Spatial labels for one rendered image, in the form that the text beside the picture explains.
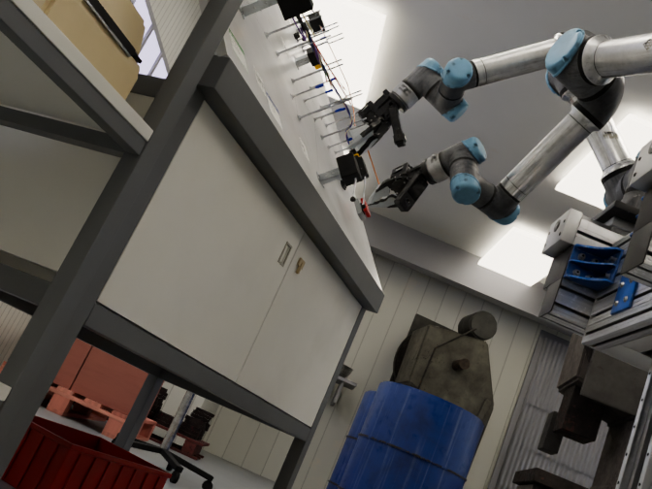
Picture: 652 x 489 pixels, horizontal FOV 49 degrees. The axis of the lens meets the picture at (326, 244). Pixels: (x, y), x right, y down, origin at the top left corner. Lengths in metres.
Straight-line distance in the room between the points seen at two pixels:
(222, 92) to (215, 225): 0.28
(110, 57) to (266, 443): 6.88
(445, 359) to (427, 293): 1.34
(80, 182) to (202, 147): 0.22
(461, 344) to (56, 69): 6.29
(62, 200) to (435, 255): 6.62
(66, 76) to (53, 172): 0.36
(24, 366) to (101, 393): 3.24
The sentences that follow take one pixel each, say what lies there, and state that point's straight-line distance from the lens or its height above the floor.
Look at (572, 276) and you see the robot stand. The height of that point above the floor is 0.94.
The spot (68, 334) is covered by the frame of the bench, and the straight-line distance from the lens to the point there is 1.18.
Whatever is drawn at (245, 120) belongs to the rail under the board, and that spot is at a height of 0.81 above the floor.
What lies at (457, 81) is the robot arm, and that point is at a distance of 1.98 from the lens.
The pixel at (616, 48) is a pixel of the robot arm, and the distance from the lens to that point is 1.74.
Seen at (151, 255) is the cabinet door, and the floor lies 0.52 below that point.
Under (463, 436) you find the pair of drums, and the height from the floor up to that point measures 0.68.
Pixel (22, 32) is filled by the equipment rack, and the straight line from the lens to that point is 0.95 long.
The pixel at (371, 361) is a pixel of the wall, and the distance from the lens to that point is 7.90.
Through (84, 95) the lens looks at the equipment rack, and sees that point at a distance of 1.02.
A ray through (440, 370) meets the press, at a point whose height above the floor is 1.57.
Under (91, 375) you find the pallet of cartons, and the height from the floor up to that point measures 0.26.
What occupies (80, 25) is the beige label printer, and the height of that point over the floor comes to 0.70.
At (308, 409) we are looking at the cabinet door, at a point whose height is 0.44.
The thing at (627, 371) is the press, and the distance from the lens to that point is 5.03.
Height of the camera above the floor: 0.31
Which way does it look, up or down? 16 degrees up
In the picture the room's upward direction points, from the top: 24 degrees clockwise
